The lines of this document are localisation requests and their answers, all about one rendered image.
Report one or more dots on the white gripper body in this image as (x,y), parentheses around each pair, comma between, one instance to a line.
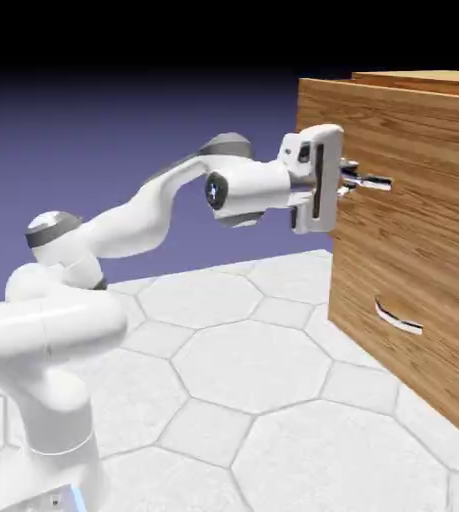
(330,180)

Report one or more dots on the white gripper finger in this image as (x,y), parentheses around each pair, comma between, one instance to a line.
(345,189)
(348,163)

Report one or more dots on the light wood drawer front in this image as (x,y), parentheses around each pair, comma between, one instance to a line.
(405,136)
(421,372)

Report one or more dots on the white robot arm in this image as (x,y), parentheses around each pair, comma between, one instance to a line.
(141,216)

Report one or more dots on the light wood cabinet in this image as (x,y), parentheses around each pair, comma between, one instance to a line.
(433,78)

